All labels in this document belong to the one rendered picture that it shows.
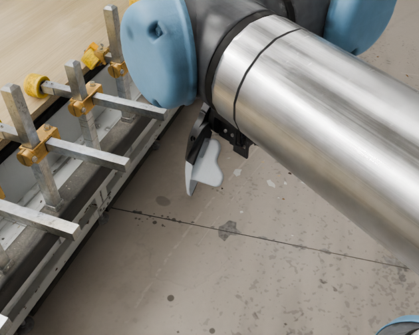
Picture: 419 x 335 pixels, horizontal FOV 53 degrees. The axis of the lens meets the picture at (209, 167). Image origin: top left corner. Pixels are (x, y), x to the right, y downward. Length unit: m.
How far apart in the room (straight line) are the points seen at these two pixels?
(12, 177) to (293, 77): 1.44
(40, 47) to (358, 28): 1.69
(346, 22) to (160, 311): 1.76
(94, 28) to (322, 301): 1.59
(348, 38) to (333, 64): 0.12
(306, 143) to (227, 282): 1.84
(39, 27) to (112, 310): 1.30
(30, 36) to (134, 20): 1.79
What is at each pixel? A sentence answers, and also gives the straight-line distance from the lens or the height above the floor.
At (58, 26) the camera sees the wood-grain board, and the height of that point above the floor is 0.90.
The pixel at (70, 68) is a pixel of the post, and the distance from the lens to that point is 1.38.
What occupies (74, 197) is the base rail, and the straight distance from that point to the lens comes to 1.50.
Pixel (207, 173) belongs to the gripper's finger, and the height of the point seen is 1.37.
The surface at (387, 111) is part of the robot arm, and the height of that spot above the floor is 1.64.
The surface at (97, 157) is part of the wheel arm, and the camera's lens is 1.22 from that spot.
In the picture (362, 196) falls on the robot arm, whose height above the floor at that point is 1.61.
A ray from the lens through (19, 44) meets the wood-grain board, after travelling 2.01.
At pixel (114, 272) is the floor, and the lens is 2.13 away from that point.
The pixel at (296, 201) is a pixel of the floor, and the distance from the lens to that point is 2.40.
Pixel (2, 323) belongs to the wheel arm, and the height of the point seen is 0.96.
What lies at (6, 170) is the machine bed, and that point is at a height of 0.77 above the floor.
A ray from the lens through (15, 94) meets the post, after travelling 1.20.
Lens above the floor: 1.76
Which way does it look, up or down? 44 degrees down
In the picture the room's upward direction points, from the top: straight up
